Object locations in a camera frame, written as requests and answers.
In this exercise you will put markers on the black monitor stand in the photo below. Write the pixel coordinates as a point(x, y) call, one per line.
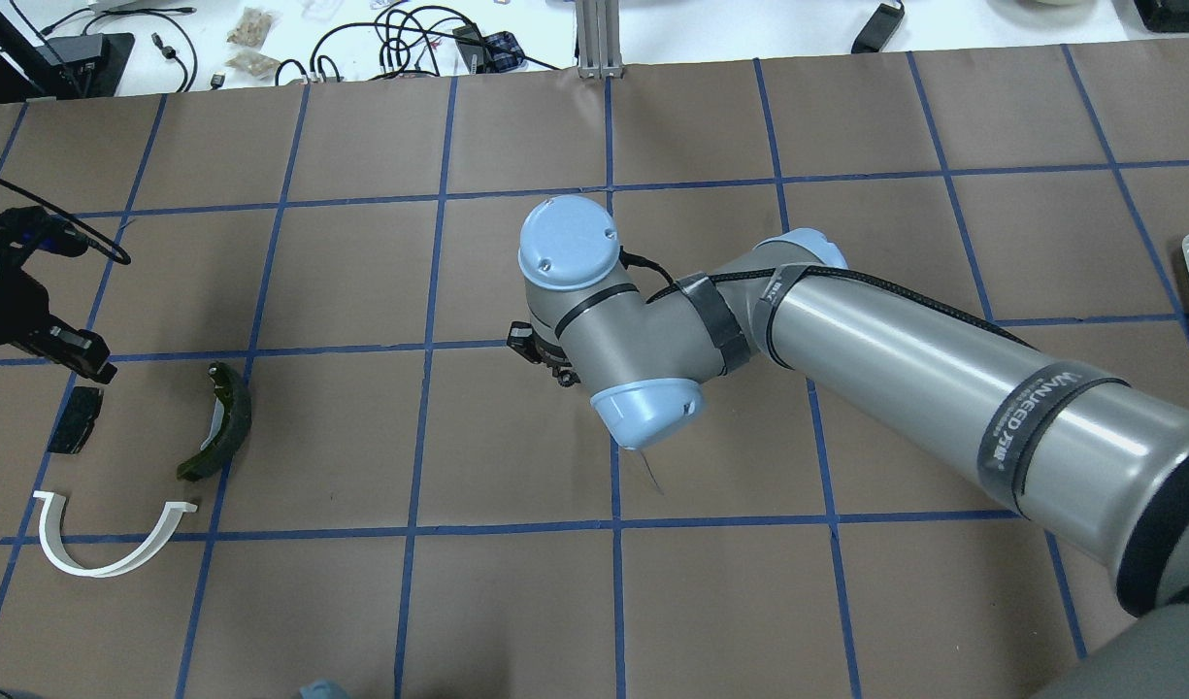
point(66, 67)

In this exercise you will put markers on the black power adapter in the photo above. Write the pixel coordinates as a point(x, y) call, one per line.
point(879, 28)

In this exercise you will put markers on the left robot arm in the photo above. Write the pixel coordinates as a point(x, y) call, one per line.
point(27, 324)

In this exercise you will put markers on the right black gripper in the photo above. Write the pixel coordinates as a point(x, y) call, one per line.
point(525, 345)

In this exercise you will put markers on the olive brake shoe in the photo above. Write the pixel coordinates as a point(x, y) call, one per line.
point(230, 423)

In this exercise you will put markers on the aluminium frame post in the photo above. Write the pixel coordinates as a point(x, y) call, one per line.
point(598, 53)

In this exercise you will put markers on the black brake pad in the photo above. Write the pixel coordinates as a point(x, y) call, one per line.
point(76, 422)

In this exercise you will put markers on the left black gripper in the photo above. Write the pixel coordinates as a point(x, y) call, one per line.
point(12, 309)

